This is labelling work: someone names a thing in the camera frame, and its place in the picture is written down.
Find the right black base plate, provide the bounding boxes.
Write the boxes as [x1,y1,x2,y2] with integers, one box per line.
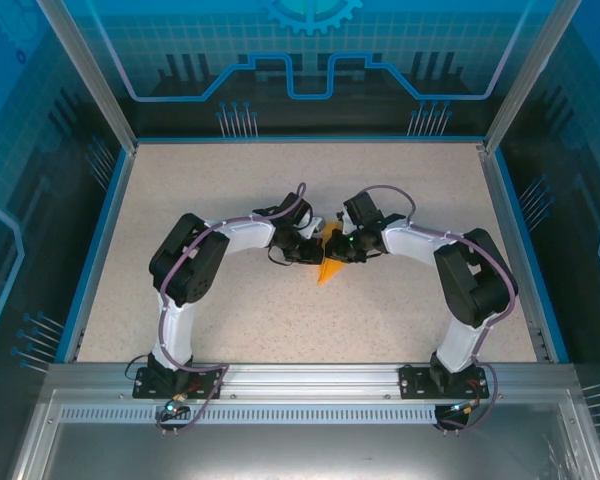
[398,363,491,400]

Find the aluminium mounting rail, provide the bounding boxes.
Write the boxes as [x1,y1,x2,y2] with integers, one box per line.
[47,363,579,396]

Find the slotted grey cable duct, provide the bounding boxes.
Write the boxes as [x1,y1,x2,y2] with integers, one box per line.
[59,405,441,425]

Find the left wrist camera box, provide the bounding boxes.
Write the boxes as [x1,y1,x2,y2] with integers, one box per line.
[302,215,326,240]

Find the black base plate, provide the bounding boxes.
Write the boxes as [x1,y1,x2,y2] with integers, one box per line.
[398,363,491,400]
[133,366,224,400]

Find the aluminium frame post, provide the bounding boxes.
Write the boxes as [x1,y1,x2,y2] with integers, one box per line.
[482,0,584,151]
[36,0,139,151]

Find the aluminium side rail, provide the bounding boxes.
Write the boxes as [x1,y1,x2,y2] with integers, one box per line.
[477,144,554,364]

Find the steel sheet shelf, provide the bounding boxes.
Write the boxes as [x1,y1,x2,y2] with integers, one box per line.
[9,389,600,480]

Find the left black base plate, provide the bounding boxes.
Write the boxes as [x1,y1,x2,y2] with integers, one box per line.
[133,366,224,400]

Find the orange cloth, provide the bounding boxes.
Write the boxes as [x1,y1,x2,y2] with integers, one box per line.
[315,222,349,287]

